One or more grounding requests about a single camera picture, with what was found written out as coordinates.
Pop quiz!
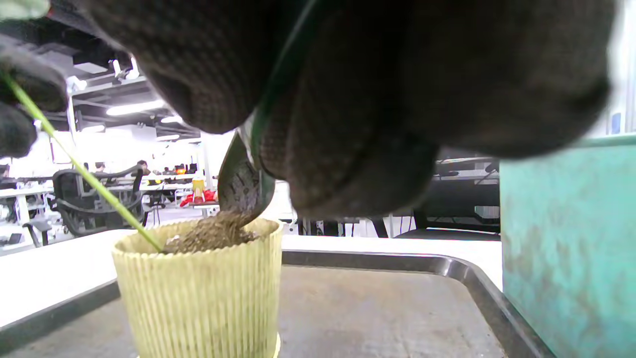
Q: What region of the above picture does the person's left hand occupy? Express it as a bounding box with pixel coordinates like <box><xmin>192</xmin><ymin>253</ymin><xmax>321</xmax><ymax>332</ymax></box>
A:
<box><xmin>0</xmin><ymin>35</ymin><xmax>69</xmax><ymax>159</ymax></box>

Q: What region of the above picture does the person's right hand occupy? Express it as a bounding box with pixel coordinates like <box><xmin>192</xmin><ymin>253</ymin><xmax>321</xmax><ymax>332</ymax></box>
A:
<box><xmin>82</xmin><ymin>0</ymin><xmax>617</xmax><ymax>219</ymax></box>

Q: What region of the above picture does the red artificial rose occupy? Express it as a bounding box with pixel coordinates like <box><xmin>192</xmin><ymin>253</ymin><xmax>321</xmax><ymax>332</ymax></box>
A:
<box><xmin>0</xmin><ymin>0</ymin><xmax>164</xmax><ymax>253</ymax></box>

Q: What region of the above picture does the green garden trowel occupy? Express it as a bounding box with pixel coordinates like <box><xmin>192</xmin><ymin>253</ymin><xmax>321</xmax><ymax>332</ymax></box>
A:
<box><xmin>218</xmin><ymin>0</ymin><xmax>321</xmax><ymax>228</ymax></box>

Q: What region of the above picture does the brown potting mix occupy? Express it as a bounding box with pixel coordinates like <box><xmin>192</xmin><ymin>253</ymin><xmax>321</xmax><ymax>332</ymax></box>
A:
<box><xmin>161</xmin><ymin>210</ymin><xmax>259</xmax><ymax>254</ymax></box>

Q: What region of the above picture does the yellow ribbed flower pot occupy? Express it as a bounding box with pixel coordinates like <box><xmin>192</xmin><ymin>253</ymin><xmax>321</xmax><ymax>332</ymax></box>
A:
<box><xmin>112</xmin><ymin>218</ymin><xmax>284</xmax><ymax>358</ymax></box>

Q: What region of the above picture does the black mesh office chair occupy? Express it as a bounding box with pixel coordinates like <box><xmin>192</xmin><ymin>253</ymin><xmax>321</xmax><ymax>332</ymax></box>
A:
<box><xmin>22</xmin><ymin>167</ymin><xmax>150</xmax><ymax>247</ymax></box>

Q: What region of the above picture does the long ceiling light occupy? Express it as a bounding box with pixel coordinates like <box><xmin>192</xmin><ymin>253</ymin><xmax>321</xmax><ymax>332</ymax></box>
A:
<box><xmin>106</xmin><ymin>99</ymin><xmax>164</xmax><ymax>116</ymax></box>

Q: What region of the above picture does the red cloth item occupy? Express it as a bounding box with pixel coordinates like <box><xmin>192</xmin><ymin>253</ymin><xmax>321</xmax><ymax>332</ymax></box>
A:
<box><xmin>180</xmin><ymin>189</ymin><xmax>218</xmax><ymax>207</ymax></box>

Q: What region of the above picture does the dark brown plastic tray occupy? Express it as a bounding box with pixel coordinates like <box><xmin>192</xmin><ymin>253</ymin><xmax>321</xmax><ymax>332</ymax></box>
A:
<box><xmin>0</xmin><ymin>250</ymin><xmax>555</xmax><ymax>358</ymax></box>

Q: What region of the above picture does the teal plastic storage box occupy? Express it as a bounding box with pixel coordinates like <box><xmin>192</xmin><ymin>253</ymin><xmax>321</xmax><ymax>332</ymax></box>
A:
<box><xmin>499</xmin><ymin>134</ymin><xmax>636</xmax><ymax>358</ymax></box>

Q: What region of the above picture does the white metal frame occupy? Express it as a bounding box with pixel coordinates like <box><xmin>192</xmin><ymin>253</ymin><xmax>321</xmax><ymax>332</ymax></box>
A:
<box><xmin>66</xmin><ymin>75</ymin><xmax>150</xmax><ymax>142</ymax></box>

